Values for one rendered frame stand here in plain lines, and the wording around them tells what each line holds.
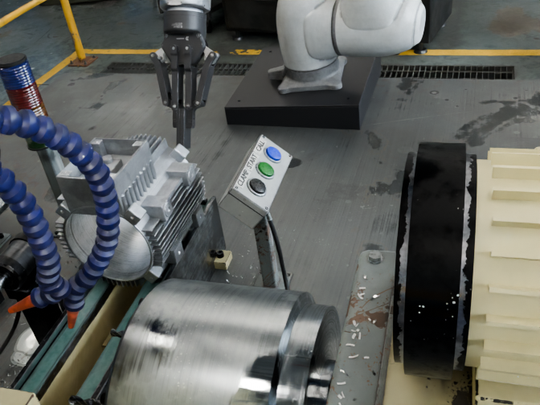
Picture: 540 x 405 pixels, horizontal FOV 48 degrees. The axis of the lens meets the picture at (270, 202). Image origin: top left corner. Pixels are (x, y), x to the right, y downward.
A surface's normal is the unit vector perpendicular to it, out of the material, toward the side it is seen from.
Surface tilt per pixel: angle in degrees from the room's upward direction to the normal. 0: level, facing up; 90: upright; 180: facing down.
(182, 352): 17
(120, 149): 90
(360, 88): 4
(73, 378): 90
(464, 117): 0
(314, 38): 91
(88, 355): 90
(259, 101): 4
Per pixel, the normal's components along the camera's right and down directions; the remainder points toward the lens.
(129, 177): 0.96, 0.07
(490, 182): -0.14, -0.76
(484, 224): -0.24, -0.38
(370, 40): -0.34, 0.70
